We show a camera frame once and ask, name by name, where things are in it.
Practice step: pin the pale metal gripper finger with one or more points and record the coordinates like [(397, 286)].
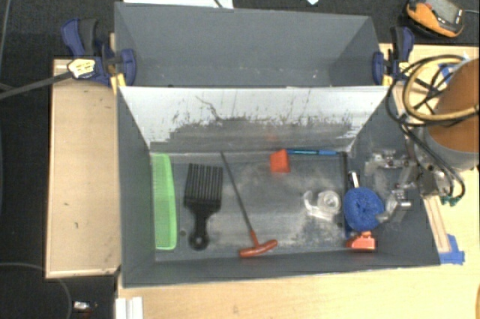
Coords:
[(398, 203), (386, 161)]

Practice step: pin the blue round sponge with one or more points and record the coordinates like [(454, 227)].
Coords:
[(362, 208)]

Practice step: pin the thin black rod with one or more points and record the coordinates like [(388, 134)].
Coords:
[(344, 171)]

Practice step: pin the orange-red small clamp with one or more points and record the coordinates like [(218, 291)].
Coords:
[(360, 241)]

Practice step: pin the clear tape dispenser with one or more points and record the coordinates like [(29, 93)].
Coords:
[(323, 204)]

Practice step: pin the blue pen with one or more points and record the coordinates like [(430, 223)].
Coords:
[(309, 152)]

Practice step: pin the orange-red wedge block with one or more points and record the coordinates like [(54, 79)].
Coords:
[(279, 162)]

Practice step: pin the grey metal bin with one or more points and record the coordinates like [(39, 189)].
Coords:
[(247, 145)]

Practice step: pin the black hair pick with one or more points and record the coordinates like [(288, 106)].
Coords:
[(202, 186)]

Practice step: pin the green comb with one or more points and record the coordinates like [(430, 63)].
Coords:
[(164, 201)]

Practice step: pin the pale wood board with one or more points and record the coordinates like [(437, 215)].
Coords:
[(84, 175)]

